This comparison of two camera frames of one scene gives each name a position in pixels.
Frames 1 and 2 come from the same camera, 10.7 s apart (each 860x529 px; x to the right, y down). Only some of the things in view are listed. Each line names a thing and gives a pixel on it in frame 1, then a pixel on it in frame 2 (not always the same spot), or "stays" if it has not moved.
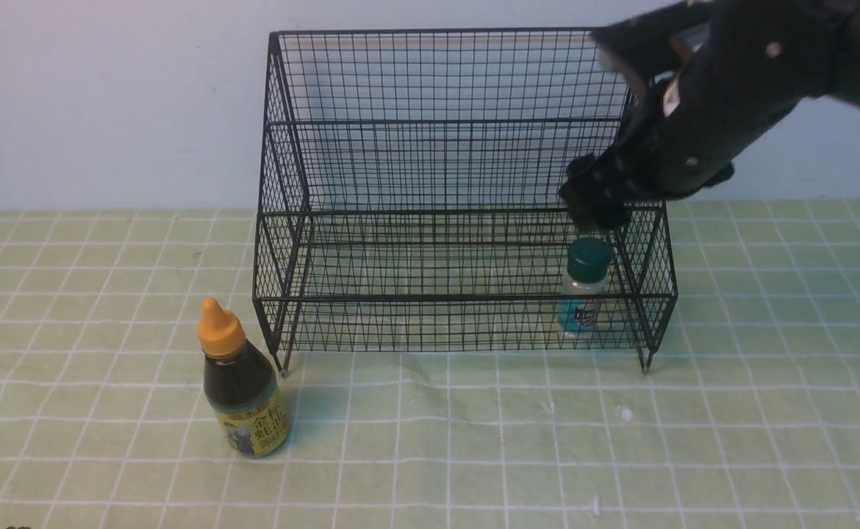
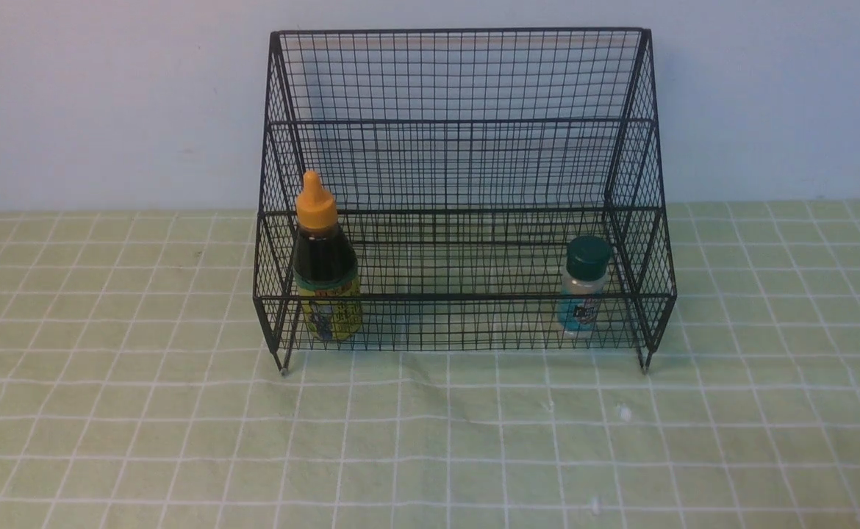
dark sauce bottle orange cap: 243,393 to 325,267
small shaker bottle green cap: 581,311 stays
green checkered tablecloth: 773,400 stays
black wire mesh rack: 410,198 stays
